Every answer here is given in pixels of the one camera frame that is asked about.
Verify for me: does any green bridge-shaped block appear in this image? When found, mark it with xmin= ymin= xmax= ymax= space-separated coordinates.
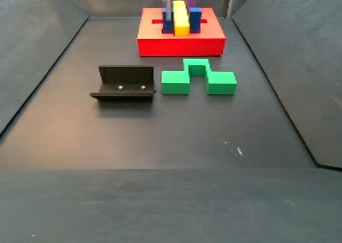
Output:
xmin=160 ymin=58 xmax=237 ymax=95

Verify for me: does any red base board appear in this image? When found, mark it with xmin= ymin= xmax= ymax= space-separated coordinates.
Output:
xmin=136 ymin=7 xmax=225 ymax=57

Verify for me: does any black angle fixture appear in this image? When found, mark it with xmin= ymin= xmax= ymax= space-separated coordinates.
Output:
xmin=89 ymin=65 xmax=155 ymax=102

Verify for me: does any blue block left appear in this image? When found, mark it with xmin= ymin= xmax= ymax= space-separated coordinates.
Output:
xmin=189 ymin=7 xmax=201 ymax=33

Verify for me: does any blue block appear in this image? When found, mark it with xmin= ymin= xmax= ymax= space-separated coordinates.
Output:
xmin=161 ymin=8 xmax=173 ymax=34
xmin=189 ymin=7 xmax=201 ymax=33

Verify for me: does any blue block right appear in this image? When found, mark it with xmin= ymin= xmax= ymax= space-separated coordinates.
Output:
xmin=161 ymin=8 xmax=173 ymax=34

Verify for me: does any yellow long block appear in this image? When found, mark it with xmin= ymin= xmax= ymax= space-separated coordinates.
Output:
xmin=172 ymin=0 xmax=189 ymax=36

